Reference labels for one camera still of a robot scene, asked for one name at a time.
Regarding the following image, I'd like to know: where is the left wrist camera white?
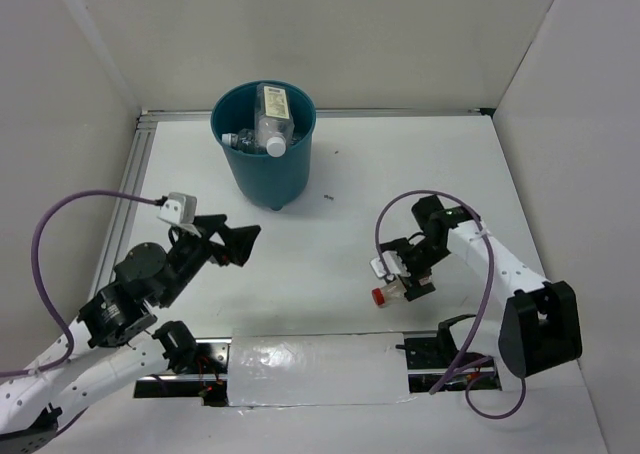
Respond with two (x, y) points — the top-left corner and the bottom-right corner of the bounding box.
(157, 192), (197, 225)

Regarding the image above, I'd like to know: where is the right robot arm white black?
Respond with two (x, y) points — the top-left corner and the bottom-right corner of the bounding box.
(370, 190), (583, 392)

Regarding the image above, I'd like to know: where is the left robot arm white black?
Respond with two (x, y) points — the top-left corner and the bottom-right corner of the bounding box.
(1, 215), (261, 453)

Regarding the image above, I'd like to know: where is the silver tape sheet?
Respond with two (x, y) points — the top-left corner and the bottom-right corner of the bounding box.
(227, 333), (409, 407)

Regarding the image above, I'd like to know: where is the clear bottle front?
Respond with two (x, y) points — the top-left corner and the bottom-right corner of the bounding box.
(221, 128), (266, 155)

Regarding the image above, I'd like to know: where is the red cap red label bottle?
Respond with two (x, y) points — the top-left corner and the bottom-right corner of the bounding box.
(371, 277), (412, 308)

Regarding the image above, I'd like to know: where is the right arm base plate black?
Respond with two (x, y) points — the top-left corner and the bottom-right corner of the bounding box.
(395, 315), (499, 394)

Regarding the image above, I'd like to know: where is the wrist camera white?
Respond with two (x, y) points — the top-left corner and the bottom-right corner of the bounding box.
(370, 251), (410, 280)
(157, 192), (197, 225)

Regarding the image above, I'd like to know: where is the teal plastic bin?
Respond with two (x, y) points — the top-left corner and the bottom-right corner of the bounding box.
(210, 80), (316, 210)

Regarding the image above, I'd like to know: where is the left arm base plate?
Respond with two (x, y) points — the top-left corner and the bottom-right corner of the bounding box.
(133, 338), (232, 408)

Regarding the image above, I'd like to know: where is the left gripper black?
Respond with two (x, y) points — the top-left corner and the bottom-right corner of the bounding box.
(158, 213), (261, 307)

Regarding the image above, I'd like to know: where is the aluminium frame rail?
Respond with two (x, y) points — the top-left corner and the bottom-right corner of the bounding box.
(76, 107), (493, 337)

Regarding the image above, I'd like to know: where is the clear bottle white cap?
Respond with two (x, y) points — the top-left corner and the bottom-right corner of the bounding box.
(288, 132), (306, 147)

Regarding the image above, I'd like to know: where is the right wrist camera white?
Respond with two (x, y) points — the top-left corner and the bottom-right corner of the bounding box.
(370, 251), (410, 280)

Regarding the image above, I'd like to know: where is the large clear square bottle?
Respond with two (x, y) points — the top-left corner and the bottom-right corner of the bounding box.
(254, 83), (294, 158)

